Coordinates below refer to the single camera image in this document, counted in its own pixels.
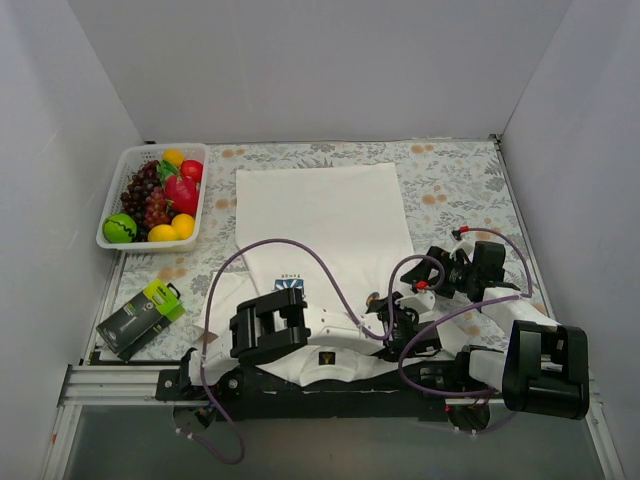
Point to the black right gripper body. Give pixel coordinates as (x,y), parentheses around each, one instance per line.
(430,270)

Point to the floral tablecloth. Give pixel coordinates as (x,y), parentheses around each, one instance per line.
(444,184)

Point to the white plastic basket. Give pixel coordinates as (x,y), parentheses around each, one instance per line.
(130,161)

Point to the purple grape bunch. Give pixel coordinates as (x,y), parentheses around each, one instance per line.
(144,200)

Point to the round shiny brooch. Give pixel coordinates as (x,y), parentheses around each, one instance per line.
(374,296)

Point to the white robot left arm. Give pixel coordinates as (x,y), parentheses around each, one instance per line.
(282,335)

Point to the green watermelon toy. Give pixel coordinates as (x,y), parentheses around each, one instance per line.
(119,228)

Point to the orange fruit toy bottom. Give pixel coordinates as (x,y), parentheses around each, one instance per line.
(184,225)

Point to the red dragon fruit toy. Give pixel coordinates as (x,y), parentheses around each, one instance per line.
(182,192)

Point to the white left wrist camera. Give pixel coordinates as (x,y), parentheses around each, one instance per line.
(421,301)

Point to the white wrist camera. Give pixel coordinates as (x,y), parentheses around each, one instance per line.
(462,246)
(421,301)

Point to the white t-shirt with flower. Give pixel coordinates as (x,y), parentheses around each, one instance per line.
(336,234)

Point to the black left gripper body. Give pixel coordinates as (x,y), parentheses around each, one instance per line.
(382,310)

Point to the red apple toy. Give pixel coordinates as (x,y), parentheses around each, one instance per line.
(192,169)

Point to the orange fruit toy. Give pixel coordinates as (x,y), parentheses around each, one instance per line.
(174,157)
(184,225)

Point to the black green package box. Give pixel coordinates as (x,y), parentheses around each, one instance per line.
(141,319)

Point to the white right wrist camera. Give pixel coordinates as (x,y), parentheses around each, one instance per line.
(462,246)

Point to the yellow lemon toy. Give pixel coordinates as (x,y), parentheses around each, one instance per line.
(163,233)

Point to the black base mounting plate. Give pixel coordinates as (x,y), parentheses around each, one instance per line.
(249,393)

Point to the orange fruit toy top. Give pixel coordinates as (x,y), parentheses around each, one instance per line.
(174,157)

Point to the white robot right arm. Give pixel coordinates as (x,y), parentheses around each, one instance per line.
(544,369)

